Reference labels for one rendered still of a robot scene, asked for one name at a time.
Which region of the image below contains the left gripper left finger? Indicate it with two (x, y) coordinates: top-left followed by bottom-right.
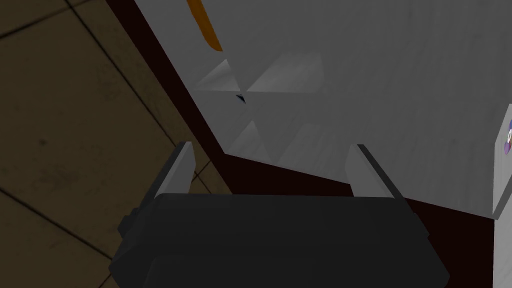
(153, 141), (197, 200)

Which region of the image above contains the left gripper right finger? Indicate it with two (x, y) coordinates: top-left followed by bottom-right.
(344, 143), (406, 200)

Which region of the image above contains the grey appliance with purple sticker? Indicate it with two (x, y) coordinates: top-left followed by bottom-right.
(492, 103), (512, 288)

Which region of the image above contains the orange curved handle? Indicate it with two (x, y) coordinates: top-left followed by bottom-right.
(186, 0), (224, 53)

